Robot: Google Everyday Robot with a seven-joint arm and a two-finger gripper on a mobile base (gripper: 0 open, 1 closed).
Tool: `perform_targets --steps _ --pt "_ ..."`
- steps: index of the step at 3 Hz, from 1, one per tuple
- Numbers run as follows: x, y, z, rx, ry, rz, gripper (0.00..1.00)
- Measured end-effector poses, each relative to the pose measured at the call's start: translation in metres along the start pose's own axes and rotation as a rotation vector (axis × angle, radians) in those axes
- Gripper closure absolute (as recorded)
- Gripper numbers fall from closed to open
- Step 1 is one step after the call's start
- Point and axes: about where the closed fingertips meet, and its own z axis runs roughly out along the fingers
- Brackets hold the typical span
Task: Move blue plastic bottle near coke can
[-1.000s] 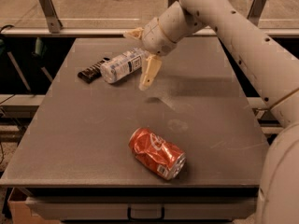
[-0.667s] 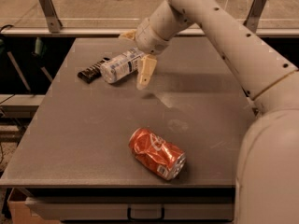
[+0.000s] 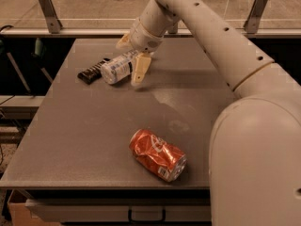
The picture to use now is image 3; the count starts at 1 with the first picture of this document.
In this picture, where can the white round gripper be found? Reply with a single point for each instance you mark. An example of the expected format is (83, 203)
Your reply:
(145, 38)

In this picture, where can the clear plastic water bottle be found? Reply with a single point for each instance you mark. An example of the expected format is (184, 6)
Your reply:
(119, 67)

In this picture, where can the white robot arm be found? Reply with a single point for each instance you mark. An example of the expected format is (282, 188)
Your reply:
(255, 145)

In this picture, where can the crushed red coke can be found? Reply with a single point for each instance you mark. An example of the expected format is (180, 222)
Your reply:
(161, 158)

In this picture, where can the dark chocolate bar wrapper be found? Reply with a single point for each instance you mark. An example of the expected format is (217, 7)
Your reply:
(93, 73)

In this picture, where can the grey table drawer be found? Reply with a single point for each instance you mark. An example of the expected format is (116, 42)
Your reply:
(67, 211)

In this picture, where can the cardboard box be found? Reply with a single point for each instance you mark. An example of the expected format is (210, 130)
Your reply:
(20, 215)

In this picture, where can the middle metal rail bracket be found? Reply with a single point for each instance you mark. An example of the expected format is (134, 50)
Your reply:
(173, 29)

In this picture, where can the left metal rail bracket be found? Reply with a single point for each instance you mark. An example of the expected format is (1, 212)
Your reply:
(52, 21)

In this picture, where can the horizontal metal rail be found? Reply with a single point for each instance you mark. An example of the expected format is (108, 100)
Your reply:
(99, 33)

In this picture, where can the black drawer handle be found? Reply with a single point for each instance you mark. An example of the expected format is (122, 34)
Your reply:
(146, 214)

